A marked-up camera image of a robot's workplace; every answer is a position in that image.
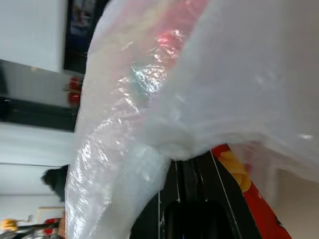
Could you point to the yellow round object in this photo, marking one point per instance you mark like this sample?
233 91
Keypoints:
8 224

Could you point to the red flower bunch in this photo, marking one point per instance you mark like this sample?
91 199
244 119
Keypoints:
73 89

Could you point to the black-haired bystander head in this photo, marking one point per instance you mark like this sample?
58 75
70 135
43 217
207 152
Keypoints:
57 180

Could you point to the black glossy cabinet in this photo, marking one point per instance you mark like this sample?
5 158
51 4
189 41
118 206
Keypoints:
32 112

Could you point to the translucent white plastic bag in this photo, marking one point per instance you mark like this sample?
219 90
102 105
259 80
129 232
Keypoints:
204 87

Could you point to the black framed wall screen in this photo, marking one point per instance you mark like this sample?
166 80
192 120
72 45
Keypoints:
77 35

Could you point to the small red object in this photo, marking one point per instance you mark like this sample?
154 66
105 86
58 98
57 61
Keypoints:
52 225

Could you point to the red and yellow packet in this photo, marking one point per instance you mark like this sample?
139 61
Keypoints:
259 206

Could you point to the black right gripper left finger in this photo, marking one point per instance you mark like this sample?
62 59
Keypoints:
152 224

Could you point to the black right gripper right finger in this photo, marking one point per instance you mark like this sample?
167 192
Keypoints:
236 214

